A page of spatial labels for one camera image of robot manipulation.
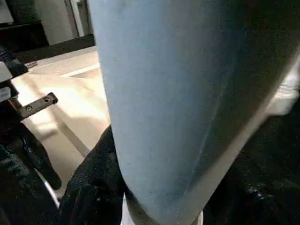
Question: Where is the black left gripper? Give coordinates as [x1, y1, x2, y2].
[0, 92, 63, 191]

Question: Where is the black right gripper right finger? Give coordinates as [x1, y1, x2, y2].
[204, 150, 300, 225]

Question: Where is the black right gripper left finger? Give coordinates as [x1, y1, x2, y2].
[58, 125, 126, 225]

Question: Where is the white plastic table top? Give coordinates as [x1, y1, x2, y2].
[9, 47, 113, 209]

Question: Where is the white plastic table leg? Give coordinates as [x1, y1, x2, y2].
[88, 0, 300, 225]
[266, 59, 300, 117]

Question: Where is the black table mat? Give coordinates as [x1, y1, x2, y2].
[0, 34, 300, 225]

